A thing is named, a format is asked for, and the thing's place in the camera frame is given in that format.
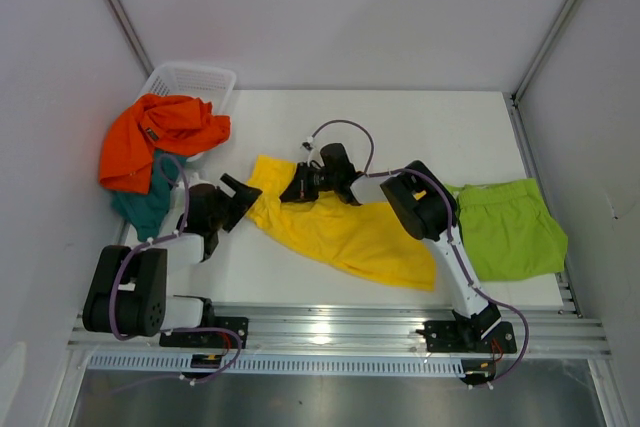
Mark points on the aluminium corner post left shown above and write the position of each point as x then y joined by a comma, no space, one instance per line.
130,35

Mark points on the white slotted cable duct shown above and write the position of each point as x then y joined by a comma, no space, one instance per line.
412,366

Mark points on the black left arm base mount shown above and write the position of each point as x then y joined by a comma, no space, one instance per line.
221,333

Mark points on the white plastic laundry basket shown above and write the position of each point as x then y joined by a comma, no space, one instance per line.
199,80

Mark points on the aluminium frame rail front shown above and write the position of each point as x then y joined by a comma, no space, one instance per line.
355,331

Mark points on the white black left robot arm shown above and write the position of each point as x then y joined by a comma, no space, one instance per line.
128,295

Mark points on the aluminium corner post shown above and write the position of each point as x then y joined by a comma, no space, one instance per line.
553,34
130,35

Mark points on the lime green shorts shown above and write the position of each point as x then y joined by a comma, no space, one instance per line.
508,232

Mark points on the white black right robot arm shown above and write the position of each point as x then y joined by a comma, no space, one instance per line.
426,211

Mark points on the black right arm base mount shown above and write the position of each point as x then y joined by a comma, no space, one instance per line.
445,336

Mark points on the yellow shorts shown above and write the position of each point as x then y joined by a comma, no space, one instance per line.
366,241

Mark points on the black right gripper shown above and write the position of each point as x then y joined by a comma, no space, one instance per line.
299,189

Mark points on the orange shorts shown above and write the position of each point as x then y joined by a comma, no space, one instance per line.
176,124

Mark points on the aluminium corner post right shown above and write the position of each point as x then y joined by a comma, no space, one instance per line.
553,34

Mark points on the teal shorts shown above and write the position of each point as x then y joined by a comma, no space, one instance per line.
146,212

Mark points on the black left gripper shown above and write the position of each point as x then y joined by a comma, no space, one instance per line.
240,202

